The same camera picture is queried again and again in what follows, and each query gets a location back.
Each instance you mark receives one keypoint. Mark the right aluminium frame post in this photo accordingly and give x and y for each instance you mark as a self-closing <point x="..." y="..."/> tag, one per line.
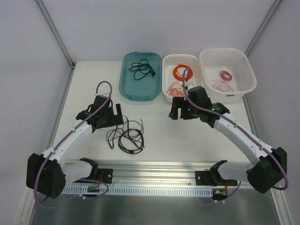
<point x="270" y="13"/>

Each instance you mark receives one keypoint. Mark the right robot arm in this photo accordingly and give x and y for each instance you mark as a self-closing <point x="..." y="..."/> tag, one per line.
<point x="267" y="167"/>

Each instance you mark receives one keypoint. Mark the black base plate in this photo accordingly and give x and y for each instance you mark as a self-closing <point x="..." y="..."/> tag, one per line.
<point x="105" y="175"/>
<point x="210" y="178"/>

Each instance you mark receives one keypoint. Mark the teal plastic tray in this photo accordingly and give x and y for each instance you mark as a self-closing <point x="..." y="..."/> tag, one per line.
<point x="141" y="76"/>

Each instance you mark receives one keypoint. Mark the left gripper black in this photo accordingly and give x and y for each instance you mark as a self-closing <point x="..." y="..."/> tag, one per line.
<point x="115" y="116"/>

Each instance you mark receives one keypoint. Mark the aluminium mounting rail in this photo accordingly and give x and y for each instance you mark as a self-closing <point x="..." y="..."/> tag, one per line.
<point x="153" y="174"/>

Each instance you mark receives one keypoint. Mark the left aluminium frame post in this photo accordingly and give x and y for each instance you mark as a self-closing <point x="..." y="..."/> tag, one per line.
<point x="49" y="21"/>

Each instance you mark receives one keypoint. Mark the aluminium frame post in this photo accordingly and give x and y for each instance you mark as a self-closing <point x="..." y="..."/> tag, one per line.
<point x="270" y="13"/>
<point x="49" y="21"/>

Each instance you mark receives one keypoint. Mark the white deep plastic tub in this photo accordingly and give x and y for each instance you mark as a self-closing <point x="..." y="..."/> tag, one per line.
<point x="226" y="74"/>

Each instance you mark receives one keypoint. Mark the white slotted cable duct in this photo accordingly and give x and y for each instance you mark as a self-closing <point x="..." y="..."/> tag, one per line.
<point x="139" y="191"/>

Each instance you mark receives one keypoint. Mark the white perforated basket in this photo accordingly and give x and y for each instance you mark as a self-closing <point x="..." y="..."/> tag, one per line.
<point x="173" y="67"/>

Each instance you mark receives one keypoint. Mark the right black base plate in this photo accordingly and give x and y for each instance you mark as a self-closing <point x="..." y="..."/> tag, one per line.
<point x="210" y="178"/>

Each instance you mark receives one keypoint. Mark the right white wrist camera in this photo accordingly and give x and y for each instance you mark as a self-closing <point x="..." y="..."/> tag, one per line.
<point x="187" y="85"/>

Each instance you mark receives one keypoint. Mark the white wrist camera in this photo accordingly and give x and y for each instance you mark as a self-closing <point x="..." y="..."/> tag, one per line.
<point x="103" y="95"/>
<point x="187" y="85"/>

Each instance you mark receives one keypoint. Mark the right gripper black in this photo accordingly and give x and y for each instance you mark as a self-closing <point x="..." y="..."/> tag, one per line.
<point x="179" y="108"/>

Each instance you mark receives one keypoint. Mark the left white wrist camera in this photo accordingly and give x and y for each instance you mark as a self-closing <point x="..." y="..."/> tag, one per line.
<point x="103" y="95"/>

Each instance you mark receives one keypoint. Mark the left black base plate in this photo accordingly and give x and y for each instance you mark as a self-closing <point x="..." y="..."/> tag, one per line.
<point x="105" y="175"/>

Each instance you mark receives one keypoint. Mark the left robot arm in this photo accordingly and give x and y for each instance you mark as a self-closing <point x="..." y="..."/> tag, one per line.
<point x="48" y="172"/>

